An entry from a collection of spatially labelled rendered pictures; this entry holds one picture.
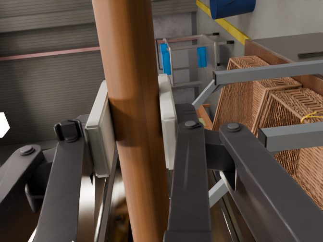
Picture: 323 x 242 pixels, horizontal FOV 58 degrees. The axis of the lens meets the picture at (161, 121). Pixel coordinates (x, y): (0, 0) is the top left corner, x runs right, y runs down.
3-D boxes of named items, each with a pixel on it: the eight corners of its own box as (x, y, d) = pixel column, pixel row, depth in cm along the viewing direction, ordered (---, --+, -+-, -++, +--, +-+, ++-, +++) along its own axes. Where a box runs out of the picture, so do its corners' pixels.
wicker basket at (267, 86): (292, 182, 137) (234, 188, 136) (252, 128, 188) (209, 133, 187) (304, 83, 116) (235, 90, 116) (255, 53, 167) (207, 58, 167)
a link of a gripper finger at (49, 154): (88, 189, 13) (21, 197, 13) (102, 134, 18) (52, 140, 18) (81, 161, 12) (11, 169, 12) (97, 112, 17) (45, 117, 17)
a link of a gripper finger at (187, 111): (180, 150, 12) (250, 143, 12) (172, 103, 17) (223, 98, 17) (182, 178, 13) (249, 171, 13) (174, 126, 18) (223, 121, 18)
